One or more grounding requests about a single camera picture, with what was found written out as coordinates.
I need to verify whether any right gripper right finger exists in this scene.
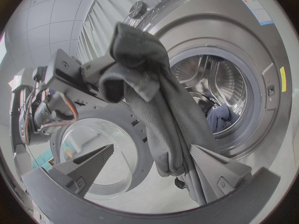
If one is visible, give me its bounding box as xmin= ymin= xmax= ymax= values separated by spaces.
xmin=190 ymin=145 xmax=252 ymax=204

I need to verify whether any grey washing machine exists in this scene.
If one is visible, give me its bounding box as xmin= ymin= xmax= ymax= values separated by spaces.
xmin=123 ymin=0 xmax=295 ymax=159

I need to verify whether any washing machine door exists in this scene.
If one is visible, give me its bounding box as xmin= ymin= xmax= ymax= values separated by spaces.
xmin=49 ymin=102 xmax=153 ymax=200

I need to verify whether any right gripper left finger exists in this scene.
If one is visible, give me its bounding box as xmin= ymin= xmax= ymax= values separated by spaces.
xmin=50 ymin=144 xmax=114 ymax=196

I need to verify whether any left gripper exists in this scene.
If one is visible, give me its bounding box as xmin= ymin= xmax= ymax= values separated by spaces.
xmin=47 ymin=49 xmax=117 ymax=107

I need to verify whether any dark grey garment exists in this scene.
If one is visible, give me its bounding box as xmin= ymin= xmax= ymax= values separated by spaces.
xmin=98 ymin=22 xmax=220 ymax=206

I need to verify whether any dark blue garment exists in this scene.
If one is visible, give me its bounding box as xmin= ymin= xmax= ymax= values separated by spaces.
xmin=207 ymin=104 xmax=239 ymax=134

